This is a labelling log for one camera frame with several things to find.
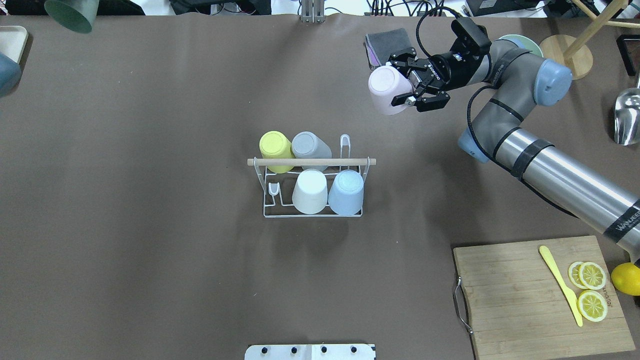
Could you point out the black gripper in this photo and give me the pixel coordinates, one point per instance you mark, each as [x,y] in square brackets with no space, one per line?
[449,73]

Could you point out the pink cup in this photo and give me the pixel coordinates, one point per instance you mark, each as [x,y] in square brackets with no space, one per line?
[384,83]

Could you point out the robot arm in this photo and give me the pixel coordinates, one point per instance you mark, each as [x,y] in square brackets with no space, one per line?
[516,107]

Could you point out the grey cup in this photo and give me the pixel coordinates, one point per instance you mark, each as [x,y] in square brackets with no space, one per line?
[307,145]

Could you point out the light blue cup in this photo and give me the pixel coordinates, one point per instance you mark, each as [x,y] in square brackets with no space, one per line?
[346,195]

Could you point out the yellow cup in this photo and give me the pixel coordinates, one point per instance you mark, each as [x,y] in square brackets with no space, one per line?
[274,144]

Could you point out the white cup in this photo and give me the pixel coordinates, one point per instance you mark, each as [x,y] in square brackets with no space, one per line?
[310,195]

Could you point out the dark green cup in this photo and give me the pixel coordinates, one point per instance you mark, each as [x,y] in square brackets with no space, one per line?
[76,15]

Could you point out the grey folded cloth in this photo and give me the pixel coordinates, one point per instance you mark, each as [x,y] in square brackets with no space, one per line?
[385,43]

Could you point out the mint green bowl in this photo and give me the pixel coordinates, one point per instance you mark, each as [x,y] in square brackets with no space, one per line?
[524,42]

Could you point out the wooden stand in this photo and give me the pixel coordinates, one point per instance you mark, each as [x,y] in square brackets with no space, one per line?
[573,52]

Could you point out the metal scoop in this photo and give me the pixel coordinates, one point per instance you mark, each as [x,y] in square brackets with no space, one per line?
[627,115]

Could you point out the yellow plastic knife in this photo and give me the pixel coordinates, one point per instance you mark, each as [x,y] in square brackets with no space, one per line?
[568,293]

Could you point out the lemon slice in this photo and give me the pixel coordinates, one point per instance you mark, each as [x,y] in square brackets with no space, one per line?
[592,305]
[592,276]
[573,273]

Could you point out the wooden cutting board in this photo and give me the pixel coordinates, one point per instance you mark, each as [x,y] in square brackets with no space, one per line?
[517,311]

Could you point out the whole yellow lemon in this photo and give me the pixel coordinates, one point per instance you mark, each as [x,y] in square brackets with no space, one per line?
[626,278]

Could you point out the beige tray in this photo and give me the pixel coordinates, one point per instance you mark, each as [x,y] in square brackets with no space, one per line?
[13,39]

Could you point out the dark blue bowl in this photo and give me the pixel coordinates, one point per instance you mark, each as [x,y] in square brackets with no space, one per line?
[10,74]

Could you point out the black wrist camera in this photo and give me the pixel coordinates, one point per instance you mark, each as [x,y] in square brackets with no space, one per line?
[471,39]

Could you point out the aluminium frame post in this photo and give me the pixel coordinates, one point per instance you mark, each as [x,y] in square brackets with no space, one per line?
[312,11]

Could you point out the white wire cup rack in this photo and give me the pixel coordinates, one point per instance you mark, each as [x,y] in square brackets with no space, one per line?
[278,183]

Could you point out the wooden rack handle rod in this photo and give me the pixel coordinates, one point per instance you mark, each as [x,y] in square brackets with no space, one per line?
[298,162]

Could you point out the white metal mount base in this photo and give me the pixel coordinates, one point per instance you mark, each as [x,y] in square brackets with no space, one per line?
[331,351]

